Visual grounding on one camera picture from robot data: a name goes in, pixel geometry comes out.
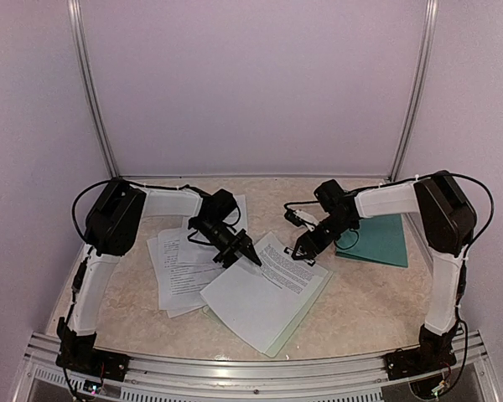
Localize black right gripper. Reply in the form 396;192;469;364
292;214;355;260

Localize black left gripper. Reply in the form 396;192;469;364
194;219;262;276

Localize printed paper sheet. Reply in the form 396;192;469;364
226;194;248;231
200;232;332;358

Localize light green clipboard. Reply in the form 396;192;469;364
201;269;332;358

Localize paper sheets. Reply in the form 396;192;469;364
147;229;223;318

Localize dark teal folder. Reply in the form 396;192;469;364
335;214;408;268

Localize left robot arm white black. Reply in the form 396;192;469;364
56;178;261;374

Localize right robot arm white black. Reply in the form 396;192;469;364
284;171;477;372

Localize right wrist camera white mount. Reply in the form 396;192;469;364
284;209;319;231

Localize front aluminium rail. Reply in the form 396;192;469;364
12;330;500;402

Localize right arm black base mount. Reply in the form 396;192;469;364
384;322;459;380

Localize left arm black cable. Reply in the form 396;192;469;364
71;178;242;252

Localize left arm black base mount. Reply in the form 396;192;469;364
56;317;130;382

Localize right aluminium frame post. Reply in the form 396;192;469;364
388;0;439;181

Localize aluminium frame post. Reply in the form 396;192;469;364
67;0;120;178
388;0;439;181

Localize left aluminium frame post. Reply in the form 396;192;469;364
67;0;120;178

